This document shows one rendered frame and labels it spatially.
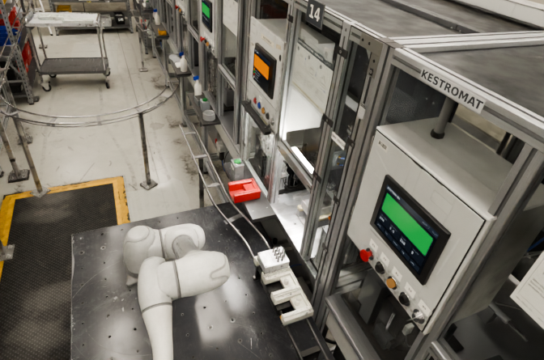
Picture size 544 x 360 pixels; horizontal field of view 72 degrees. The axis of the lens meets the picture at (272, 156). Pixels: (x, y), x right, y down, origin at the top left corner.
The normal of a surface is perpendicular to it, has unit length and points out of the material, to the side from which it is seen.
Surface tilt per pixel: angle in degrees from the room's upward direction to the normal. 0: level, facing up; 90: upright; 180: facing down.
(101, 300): 0
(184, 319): 0
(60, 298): 0
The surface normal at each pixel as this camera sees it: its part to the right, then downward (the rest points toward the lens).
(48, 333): 0.09, -0.82
